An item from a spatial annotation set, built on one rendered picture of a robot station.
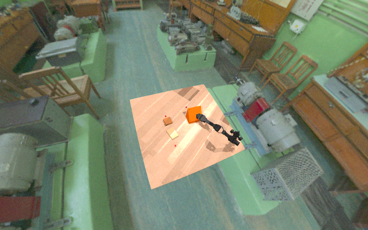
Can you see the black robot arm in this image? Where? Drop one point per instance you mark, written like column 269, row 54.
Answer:
column 217, row 127

